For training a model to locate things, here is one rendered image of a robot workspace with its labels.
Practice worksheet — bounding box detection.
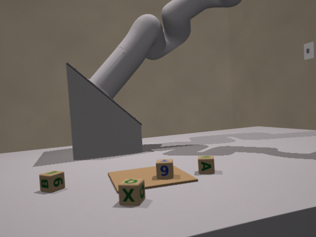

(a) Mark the wooden letter block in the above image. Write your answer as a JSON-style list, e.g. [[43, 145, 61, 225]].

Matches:
[[198, 156, 215, 174], [39, 170, 65, 193], [156, 159, 174, 179], [118, 179, 146, 206]]

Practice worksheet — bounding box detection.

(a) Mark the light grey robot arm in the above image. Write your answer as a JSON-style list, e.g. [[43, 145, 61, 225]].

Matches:
[[89, 0, 242, 99]]

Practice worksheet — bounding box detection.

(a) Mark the tan flat mat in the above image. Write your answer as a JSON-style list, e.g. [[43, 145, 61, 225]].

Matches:
[[108, 166, 198, 193]]

